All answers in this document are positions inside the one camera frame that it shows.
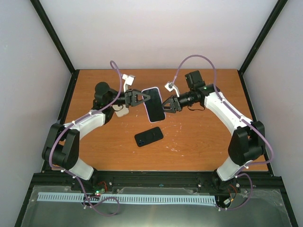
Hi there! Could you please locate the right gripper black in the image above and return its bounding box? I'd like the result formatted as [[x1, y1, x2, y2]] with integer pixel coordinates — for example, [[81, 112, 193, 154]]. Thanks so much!
[[157, 89, 194, 113]]

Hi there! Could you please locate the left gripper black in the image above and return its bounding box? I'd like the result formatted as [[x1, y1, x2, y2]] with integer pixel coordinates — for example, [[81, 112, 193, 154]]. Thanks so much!
[[109, 90, 152, 109]]

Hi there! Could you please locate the lilac phone case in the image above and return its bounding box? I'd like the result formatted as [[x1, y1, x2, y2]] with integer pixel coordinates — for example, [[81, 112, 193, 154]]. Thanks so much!
[[142, 87, 166, 123]]

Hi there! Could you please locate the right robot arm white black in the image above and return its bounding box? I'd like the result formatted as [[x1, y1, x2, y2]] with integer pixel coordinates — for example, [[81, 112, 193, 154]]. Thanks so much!
[[162, 70, 265, 192]]

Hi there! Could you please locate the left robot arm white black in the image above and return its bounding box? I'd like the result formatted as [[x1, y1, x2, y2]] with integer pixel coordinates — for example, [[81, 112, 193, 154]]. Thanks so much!
[[42, 82, 151, 191]]

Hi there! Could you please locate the beige phone case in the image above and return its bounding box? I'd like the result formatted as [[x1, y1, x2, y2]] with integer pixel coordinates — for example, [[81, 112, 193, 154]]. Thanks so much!
[[112, 105, 129, 117]]

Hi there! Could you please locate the black phone case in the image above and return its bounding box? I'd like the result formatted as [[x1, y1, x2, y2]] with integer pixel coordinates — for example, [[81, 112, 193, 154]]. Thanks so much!
[[134, 127, 164, 147]]

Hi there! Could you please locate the small green circuit board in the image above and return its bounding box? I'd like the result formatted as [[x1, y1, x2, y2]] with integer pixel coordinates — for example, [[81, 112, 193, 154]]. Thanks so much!
[[94, 188, 107, 196]]

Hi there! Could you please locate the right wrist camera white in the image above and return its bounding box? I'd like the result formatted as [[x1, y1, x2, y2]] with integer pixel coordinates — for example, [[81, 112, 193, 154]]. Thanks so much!
[[164, 82, 180, 97]]

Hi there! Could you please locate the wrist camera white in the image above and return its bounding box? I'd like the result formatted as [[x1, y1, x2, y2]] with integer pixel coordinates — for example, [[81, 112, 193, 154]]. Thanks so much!
[[122, 74, 135, 93], [164, 82, 180, 97]]

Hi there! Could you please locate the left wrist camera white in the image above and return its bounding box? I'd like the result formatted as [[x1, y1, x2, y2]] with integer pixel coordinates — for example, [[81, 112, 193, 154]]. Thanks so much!
[[122, 74, 135, 93]]

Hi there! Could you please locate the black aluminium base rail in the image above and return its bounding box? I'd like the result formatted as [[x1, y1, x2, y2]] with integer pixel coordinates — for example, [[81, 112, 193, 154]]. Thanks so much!
[[33, 170, 282, 192]]

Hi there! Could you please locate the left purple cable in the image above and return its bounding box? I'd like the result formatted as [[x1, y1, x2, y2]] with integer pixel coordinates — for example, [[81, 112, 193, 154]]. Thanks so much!
[[48, 60, 125, 217]]

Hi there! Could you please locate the light blue cable duct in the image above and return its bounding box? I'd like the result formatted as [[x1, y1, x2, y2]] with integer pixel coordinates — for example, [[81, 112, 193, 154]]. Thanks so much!
[[37, 192, 216, 206]]

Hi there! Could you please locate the left black frame post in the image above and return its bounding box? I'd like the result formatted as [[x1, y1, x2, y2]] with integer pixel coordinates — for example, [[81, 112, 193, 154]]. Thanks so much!
[[29, 0, 77, 74]]

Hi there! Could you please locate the black frame post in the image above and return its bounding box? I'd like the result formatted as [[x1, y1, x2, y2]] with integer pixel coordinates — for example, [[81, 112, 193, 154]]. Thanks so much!
[[239, 0, 289, 74], [29, 0, 77, 74]]

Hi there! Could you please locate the right black frame post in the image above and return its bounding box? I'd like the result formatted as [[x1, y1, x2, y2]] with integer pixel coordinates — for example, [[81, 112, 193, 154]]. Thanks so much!
[[239, 0, 289, 74]]

